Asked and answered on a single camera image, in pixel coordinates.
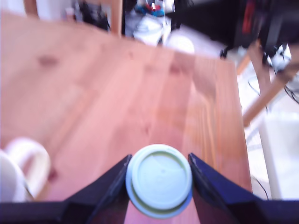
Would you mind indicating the yellow cartoon print mug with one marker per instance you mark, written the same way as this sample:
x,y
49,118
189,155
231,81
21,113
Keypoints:
x,y
9,177

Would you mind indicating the pale green coffee capsule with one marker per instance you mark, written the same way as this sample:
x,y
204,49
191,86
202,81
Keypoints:
x,y
161,177

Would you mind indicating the wooden trestle frame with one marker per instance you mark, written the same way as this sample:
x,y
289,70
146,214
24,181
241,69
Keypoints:
x,y
259,105

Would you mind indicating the white bag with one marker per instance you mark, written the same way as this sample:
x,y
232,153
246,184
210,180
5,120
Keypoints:
x,y
149,30

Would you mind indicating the white plastic device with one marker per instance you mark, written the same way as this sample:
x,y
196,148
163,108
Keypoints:
x,y
282,57

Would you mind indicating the white round lid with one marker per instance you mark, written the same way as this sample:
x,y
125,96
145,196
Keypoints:
x,y
181,43

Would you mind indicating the black machine with red stripe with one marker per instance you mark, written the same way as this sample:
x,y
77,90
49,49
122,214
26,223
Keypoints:
x,y
268,23

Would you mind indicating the white cabinet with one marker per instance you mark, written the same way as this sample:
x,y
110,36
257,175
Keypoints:
x,y
280,158

